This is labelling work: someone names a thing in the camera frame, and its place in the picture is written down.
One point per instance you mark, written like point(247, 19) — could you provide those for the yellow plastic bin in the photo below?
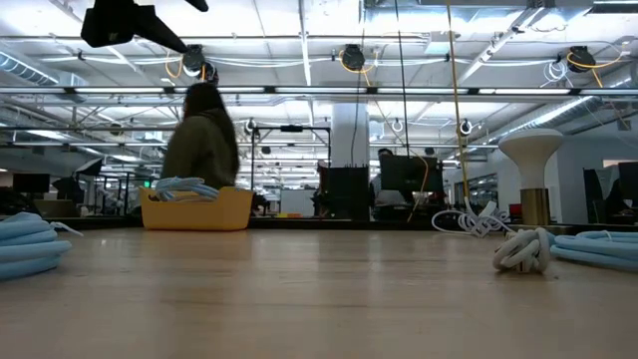
point(199, 212)

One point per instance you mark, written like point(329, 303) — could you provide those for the long ceiling light strip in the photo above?
point(299, 90)

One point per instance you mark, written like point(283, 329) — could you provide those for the black desk monitor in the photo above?
point(31, 183)

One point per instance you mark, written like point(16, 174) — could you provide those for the white panel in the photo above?
point(298, 203)

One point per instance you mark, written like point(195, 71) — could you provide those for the black equipment cabinet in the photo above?
point(349, 192)

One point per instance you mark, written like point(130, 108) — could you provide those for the black large monitor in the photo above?
point(411, 173)

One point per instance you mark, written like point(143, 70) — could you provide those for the black frame rig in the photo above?
point(291, 128)

